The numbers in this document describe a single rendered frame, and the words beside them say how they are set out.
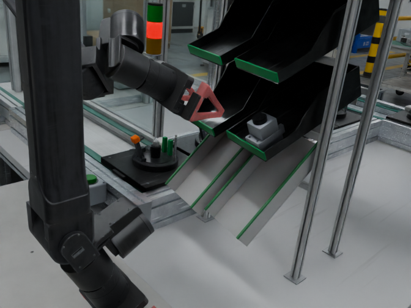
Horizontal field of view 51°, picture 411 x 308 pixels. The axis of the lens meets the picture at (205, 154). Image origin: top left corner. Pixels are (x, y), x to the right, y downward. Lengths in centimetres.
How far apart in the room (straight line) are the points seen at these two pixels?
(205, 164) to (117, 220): 55
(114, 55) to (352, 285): 78
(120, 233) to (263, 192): 47
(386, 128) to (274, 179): 120
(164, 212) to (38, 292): 38
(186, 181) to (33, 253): 41
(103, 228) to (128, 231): 4
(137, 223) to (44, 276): 50
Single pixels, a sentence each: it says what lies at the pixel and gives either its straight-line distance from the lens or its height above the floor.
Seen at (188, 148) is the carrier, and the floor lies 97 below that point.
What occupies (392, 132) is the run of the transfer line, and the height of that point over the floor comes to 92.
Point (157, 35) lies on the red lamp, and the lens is 141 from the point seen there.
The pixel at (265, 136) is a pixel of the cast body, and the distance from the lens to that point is 87.
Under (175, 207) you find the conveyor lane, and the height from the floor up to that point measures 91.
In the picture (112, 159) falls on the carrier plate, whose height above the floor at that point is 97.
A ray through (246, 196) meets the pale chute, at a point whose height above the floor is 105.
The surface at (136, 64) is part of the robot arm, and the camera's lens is 68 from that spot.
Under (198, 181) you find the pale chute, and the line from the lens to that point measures 109.
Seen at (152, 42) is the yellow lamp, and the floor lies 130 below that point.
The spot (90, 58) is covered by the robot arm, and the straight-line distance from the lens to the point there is 69.
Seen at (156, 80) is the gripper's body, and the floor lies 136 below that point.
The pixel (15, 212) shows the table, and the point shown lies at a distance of 132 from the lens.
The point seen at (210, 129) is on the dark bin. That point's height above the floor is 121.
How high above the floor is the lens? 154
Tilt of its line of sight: 24 degrees down
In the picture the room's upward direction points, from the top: 6 degrees clockwise
